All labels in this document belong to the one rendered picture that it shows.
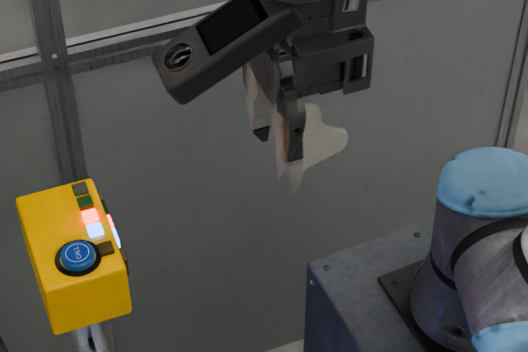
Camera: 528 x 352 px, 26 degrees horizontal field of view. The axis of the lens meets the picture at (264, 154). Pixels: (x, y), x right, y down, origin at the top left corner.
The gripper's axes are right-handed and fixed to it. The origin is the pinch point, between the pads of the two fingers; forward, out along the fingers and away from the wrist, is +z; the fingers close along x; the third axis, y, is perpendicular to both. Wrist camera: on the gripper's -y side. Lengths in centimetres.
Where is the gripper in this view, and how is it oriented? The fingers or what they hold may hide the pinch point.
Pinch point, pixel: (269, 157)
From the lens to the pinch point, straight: 97.4
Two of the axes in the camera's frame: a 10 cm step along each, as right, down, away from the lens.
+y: 9.3, -2.6, 2.5
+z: 0.0, 7.0, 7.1
